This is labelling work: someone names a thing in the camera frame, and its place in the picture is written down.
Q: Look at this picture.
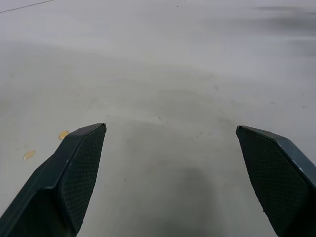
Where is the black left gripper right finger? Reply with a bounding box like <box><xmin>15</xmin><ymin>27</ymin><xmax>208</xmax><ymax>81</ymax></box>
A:
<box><xmin>236</xmin><ymin>125</ymin><xmax>316</xmax><ymax>237</ymax></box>

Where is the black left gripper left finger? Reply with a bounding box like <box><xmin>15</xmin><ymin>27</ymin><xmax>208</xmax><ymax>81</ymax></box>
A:
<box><xmin>0</xmin><ymin>122</ymin><xmax>107</xmax><ymax>237</ymax></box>

